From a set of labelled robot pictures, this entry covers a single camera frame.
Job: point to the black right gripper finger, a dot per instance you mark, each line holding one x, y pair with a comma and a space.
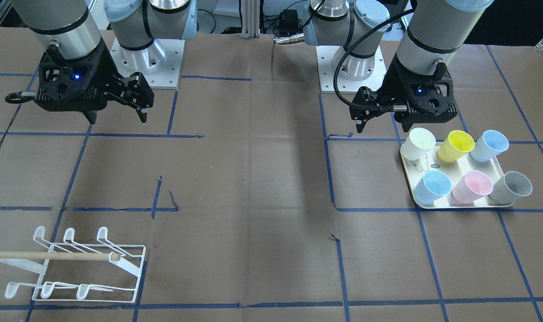
91, 116
142, 114

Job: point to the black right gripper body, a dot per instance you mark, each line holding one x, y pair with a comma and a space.
103, 71

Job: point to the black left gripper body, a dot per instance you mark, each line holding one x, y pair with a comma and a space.
393, 86

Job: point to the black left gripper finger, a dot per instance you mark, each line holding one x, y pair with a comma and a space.
360, 126
407, 120

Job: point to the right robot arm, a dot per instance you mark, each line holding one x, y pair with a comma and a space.
135, 24

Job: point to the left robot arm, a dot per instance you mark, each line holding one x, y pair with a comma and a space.
435, 32

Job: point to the white plastic cup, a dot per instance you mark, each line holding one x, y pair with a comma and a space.
418, 143

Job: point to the yellow plastic cup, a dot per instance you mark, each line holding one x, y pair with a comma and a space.
457, 144

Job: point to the light blue plastic cup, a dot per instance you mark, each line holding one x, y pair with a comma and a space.
489, 145

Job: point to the pink plastic cup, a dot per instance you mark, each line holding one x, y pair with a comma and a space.
473, 186

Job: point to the grey plastic cup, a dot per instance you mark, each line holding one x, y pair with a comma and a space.
510, 187

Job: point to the black power adapter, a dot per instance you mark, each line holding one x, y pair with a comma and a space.
288, 23

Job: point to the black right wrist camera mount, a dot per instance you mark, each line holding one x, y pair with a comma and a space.
71, 84

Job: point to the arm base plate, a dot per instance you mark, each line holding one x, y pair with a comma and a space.
160, 63
354, 73

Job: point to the aluminium frame post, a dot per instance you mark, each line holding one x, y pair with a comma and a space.
250, 15

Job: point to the white wire cup rack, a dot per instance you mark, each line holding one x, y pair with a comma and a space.
71, 271

